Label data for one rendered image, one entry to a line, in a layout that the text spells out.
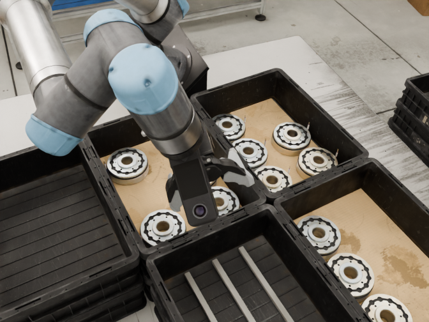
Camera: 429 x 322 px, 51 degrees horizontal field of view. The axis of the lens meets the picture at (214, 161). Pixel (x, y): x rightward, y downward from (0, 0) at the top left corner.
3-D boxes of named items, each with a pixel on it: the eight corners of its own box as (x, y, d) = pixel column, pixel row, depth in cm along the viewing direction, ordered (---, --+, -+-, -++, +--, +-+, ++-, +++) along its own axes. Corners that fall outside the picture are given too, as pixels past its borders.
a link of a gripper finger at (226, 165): (249, 163, 75) (209, 153, 69) (252, 170, 74) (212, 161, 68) (232, 178, 78) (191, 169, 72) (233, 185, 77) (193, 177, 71)
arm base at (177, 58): (144, 79, 147) (121, 66, 140) (172, 43, 144) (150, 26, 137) (163, 103, 138) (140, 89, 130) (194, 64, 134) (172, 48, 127)
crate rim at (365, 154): (369, 161, 111) (372, 154, 109) (268, 207, 100) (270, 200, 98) (278, 73, 134) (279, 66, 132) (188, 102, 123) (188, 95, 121)
